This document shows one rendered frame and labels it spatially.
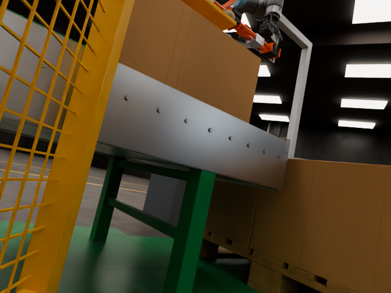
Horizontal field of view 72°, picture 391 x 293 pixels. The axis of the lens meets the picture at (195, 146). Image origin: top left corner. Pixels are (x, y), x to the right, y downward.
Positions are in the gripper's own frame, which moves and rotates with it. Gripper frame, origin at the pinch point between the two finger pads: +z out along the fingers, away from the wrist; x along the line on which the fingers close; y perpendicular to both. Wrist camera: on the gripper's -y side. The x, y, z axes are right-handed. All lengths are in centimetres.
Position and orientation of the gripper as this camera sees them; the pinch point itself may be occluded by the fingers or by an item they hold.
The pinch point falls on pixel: (268, 50)
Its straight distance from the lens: 171.0
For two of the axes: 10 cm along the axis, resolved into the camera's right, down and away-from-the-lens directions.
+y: -7.5, -2.5, -6.1
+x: 6.3, 0.2, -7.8
